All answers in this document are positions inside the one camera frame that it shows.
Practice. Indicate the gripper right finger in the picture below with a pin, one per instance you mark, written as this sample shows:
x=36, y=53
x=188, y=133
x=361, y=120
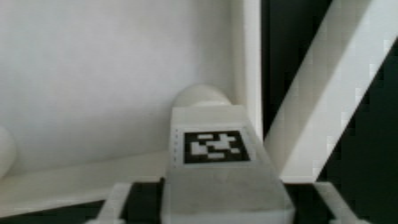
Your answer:
x=345, y=216

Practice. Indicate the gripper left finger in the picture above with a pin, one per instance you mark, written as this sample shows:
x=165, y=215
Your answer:
x=108, y=216

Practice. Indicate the white table leg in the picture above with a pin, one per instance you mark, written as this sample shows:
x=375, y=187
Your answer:
x=222, y=188

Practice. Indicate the white square table top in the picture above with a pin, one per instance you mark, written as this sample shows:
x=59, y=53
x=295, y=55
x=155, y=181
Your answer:
x=100, y=56

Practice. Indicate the white U-shaped fence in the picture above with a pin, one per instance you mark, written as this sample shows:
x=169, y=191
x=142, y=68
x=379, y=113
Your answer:
x=345, y=56

